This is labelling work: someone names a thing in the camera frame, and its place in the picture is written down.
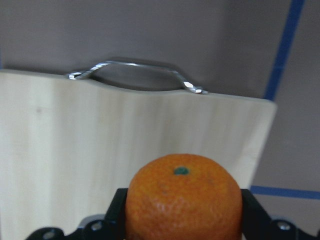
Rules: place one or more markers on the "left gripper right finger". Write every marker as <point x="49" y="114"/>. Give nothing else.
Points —
<point x="255" y="220"/>

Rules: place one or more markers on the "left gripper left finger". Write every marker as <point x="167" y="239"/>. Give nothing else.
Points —
<point x="115" y="217"/>

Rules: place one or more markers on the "orange mandarin fruit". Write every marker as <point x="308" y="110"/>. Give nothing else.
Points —
<point x="183" y="197"/>

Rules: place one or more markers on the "bamboo cutting board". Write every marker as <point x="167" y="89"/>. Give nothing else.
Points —
<point x="67" y="142"/>

